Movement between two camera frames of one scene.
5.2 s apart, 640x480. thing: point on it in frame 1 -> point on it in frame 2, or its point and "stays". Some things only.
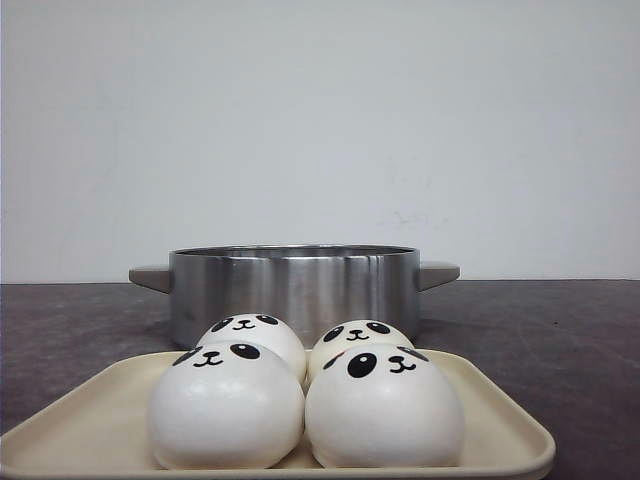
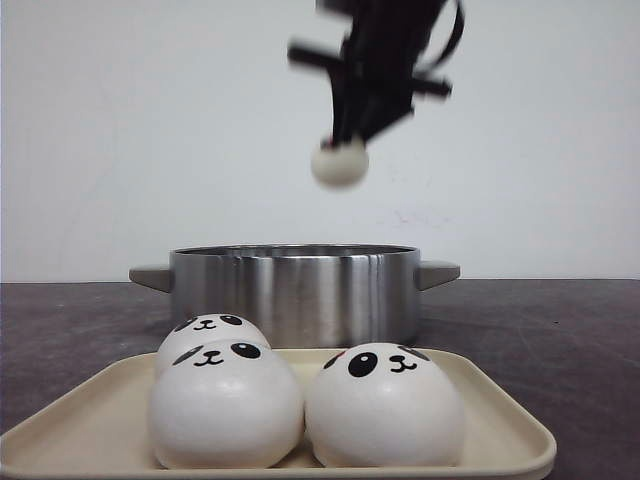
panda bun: (382, 405) stays
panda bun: (258, 328) -> (213, 326)
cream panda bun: (354, 333) -> (342, 167)
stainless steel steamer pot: (310, 287) stays
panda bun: (226, 406) stays
